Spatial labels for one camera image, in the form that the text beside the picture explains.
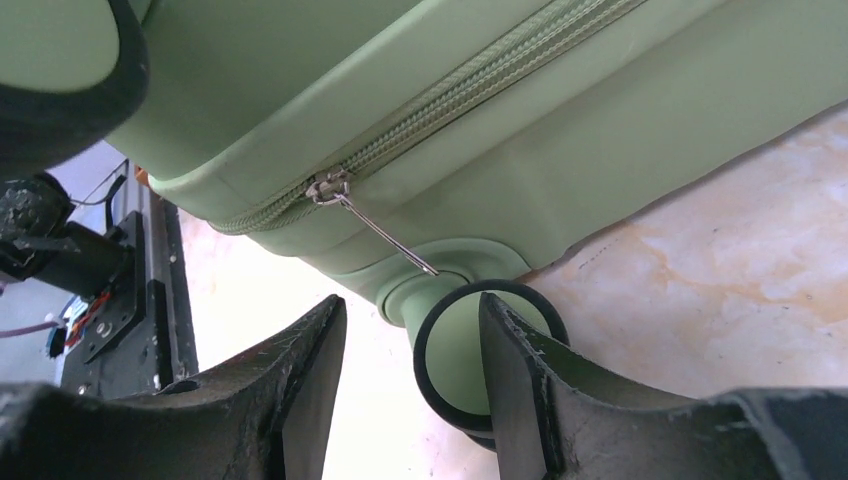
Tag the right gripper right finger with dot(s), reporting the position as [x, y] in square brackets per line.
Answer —
[559, 415]

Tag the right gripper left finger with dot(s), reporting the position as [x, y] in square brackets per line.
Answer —
[265, 413]

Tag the silver zipper pull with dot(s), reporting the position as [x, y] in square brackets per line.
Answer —
[333, 187]

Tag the green suitcase blue lining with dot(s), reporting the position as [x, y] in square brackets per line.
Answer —
[486, 136]

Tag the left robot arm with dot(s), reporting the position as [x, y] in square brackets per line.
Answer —
[40, 241]

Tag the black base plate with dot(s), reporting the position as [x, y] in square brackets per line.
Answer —
[137, 336]

